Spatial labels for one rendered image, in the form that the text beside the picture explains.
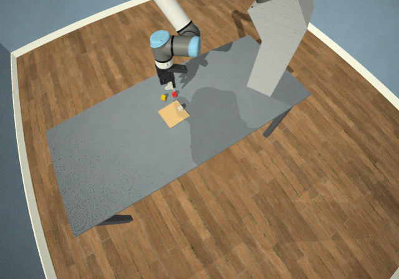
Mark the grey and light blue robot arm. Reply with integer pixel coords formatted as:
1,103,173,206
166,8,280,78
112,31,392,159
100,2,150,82
150,0,201,74

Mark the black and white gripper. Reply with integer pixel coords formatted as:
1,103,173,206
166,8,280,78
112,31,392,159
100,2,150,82
155,64,176,92

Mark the tan flat mat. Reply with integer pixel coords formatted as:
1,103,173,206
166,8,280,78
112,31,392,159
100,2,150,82
158,100,190,128

